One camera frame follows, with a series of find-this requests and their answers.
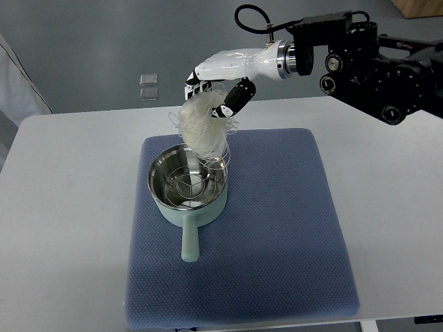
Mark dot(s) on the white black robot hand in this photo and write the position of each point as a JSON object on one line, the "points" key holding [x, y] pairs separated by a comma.
{"points": [[235, 69]]}

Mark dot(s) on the white vermicelli bundle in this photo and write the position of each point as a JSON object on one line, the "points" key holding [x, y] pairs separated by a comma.
{"points": [[206, 135]]}

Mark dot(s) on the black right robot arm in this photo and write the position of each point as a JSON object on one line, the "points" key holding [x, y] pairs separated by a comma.
{"points": [[385, 77]]}

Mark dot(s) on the mint green steel pot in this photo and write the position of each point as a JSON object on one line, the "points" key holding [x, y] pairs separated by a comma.
{"points": [[189, 220]]}

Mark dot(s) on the upper floor plate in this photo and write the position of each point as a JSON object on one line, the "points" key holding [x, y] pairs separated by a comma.
{"points": [[149, 79]]}

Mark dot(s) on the cardboard box corner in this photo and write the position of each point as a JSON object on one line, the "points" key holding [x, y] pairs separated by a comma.
{"points": [[419, 8]]}

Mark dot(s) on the blue textured mat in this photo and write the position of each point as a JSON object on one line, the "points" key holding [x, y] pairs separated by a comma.
{"points": [[275, 252]]}

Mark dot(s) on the white cloth at left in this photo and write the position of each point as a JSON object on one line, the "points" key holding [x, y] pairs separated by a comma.
{"points": [[20, 98]]}

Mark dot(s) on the wire steaming rack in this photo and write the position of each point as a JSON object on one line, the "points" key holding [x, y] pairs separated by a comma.
{"points": [[187, 188]]}

